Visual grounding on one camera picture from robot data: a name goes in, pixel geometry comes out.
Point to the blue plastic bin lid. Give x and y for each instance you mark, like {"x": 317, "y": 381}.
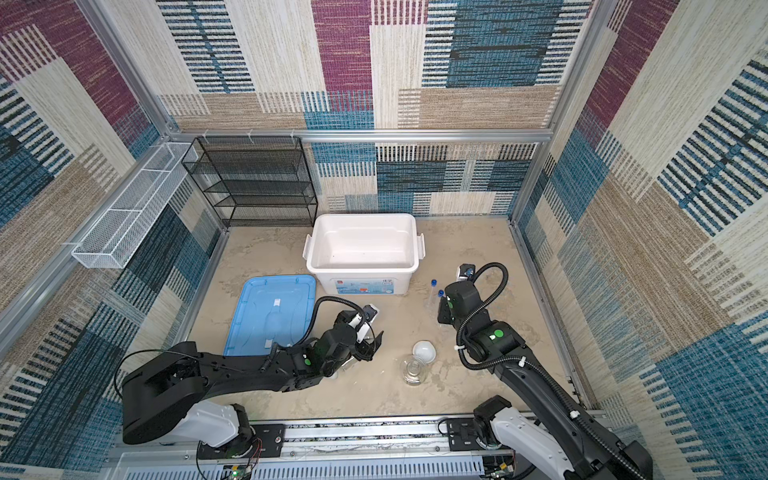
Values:
{"x": 270, "y": 310}

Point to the white plastic storage bin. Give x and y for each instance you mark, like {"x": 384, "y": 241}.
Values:
{"x": 364, "y": 254}

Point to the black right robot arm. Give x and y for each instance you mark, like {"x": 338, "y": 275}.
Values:
{"x": 563, "y": 441}

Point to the black wire shelf rack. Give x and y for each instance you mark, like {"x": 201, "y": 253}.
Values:
{"x": 254, "y": 181}

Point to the clear glass flask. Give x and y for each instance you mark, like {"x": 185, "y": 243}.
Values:
{"x": 413, "y": 370}

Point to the white wire mesh basket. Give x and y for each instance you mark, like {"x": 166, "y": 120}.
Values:
{"x": 118, "y": 233}

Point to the white ceramic mortar bowl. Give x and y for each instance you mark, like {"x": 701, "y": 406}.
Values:
{"x": 424, "y": 351}

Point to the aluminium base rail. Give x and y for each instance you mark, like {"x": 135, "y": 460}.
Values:
{"x": 397, "y": 447}

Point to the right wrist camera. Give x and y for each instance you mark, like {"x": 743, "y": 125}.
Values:
{"x": 466, "y": 272}

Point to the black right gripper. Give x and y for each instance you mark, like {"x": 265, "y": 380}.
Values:
{"x": 443, "y": 315}

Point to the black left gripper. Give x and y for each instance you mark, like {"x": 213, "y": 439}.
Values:
{"x": 368, "y": 350}

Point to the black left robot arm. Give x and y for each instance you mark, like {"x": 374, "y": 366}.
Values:
{"x": 159, "y": 394}

